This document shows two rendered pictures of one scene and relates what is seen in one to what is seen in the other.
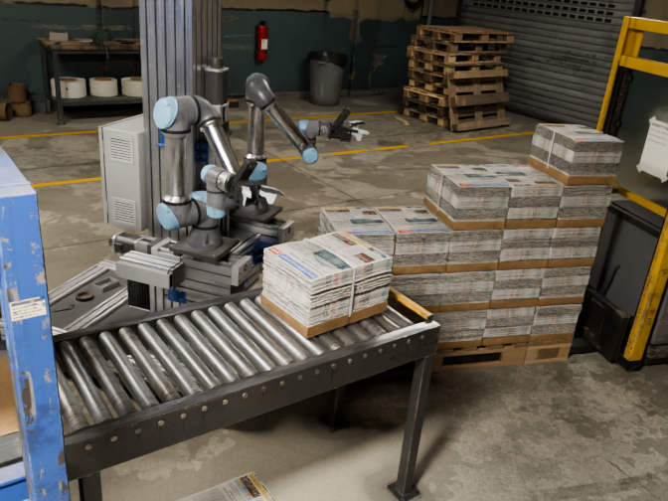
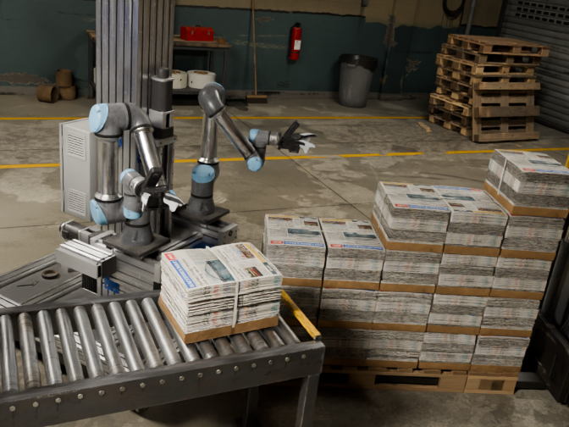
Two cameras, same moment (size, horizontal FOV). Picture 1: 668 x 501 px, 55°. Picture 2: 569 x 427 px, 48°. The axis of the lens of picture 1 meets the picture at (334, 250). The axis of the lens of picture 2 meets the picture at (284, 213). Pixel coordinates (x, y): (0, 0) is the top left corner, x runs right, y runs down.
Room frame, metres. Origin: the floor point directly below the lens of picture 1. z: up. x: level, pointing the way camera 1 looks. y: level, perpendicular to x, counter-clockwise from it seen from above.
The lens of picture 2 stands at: (0.08, -0.56, 2.12)
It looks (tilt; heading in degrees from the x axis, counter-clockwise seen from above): 22 degrees down; 10
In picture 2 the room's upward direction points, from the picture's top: 7 degrees clockwise
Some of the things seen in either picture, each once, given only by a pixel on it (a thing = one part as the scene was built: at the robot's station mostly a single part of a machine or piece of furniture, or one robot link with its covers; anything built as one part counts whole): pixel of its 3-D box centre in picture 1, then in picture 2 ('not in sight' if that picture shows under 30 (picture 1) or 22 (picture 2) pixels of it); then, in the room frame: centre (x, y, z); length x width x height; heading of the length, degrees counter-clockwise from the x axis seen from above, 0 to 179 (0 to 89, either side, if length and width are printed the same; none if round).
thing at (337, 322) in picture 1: (300, 309); (190, 314); (2.04, 0.10, 0.83); 0.29 x 0.16 x 0.04; 41
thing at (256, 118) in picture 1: (255, 129); (209, 135); (3.18, 0.44, 1.19); 0.15 x 0.12 x 0.55; 9
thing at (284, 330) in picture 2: (375, 303); (273, 316); (2.23, -0.18, 0.78); 0.47 x 0.05 x 0.05; 37
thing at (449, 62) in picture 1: (455, 75); (485, 85); (9.87, -1.57, 0.65); 1.33 x 0.94 x 1.30; 131
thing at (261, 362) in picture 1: (241, 340); (125, 338); (1.88, 0.29, 0.78); 0.47 x 0.05 x 0.05; 37
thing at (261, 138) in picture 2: (308, 128); (259, 137); (3.22, 0.18, 1.21); 0.11 x 0.08 x 0.09; 99
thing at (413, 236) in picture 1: (425, 288); (365, 303); (3.13, -0.52, 0.42); 1.17 x 0.39 x 0.83; 107
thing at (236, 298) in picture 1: (210, 316); (113, 310); (2.09, 0.44, 0.74); 1.34 x 0.05 x 0.12; 127
